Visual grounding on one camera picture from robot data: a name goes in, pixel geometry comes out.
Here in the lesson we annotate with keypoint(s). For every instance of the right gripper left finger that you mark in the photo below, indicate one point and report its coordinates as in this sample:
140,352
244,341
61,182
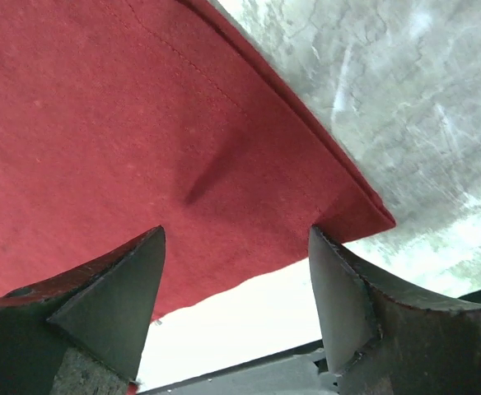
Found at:
82,331

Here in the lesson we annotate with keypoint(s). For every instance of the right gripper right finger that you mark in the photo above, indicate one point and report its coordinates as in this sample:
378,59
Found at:
341,282

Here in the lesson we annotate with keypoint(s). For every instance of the dark maroon t-shirt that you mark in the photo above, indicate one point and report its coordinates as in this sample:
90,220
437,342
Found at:
119,116

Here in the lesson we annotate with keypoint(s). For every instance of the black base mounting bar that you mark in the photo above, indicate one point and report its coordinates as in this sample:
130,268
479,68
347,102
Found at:
244,376

